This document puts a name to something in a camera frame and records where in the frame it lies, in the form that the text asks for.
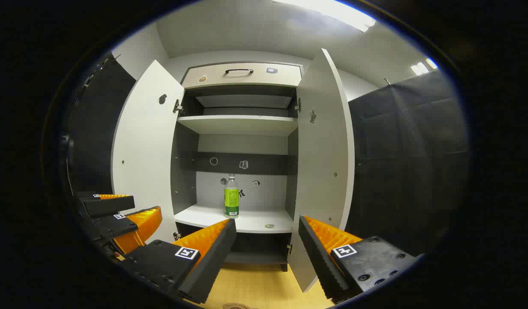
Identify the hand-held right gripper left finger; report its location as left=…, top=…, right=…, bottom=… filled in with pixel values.
left=119, top=218, right=238, bottom=304

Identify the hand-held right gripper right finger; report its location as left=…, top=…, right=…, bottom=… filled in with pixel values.
left=298, top=215, right=419, bottom=304

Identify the clear bottle green label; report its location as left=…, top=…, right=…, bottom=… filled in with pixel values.
left=224, top=174, right=240, bottom=218

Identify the white cabinet door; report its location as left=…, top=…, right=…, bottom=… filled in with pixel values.
left=112, top=59, right=186, bottom=245
left=288, top=48, right=355, bottom=292

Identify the white cabinet shelf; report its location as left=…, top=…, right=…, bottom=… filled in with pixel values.
left=177, top=115, right=299, bottom=136
left=175, top=204, right=295, bottom=233

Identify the white cabinet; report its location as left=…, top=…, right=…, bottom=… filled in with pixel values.
left=112, top=48, right=355, bottom=292

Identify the white cabinet drawer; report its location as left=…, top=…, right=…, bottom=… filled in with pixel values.
left=181, top=63, right=303, bottom=89

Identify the small ceiling light panel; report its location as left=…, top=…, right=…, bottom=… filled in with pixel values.
left=410, top=58, right=438, bottom=76

